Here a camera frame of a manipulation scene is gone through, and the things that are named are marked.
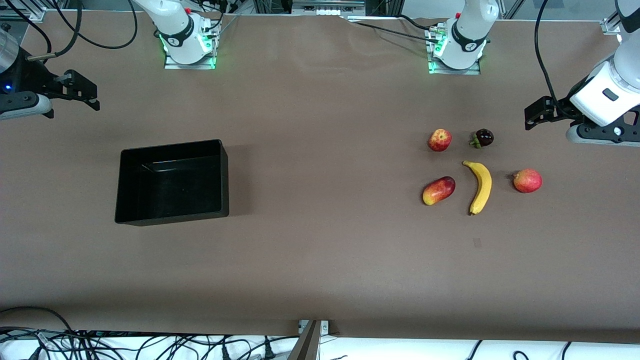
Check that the small aluminium table bracket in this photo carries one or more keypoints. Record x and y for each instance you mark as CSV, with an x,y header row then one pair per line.
x,y
325,326

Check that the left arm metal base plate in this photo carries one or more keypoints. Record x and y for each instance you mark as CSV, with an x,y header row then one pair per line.
x,y
452,71

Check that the yellow banana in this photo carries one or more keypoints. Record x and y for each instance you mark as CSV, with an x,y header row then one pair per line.
x,y
483,187

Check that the red apple right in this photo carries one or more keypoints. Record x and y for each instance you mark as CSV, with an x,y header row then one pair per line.
x,y
527,180

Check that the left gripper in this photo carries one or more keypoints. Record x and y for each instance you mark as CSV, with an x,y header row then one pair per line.
x,y
558,108

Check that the red yellow mango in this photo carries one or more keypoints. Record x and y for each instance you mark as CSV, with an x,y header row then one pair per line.
x,y
438,190

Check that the dark metal post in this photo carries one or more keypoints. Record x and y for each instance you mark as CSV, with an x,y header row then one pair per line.
x,y
305,345

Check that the black plastic box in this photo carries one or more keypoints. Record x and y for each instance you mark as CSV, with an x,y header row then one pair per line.
x,y
172,182

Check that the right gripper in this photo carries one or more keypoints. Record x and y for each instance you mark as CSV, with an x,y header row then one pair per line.
x,y
31,78

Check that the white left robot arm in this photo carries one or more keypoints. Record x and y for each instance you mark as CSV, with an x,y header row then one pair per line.
x,y
470,30

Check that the dark purple mangosteen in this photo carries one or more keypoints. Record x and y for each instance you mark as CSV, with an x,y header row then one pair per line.
x,y
484,137

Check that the aluminium frame profile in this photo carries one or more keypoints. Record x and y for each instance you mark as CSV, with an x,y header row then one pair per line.
x,y
22,12
611,25

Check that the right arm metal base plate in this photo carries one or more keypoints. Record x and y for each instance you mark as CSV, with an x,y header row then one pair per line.
x,y
172,65

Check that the small red yellow apple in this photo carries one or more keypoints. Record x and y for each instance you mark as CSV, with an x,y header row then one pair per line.
x,y
440,140

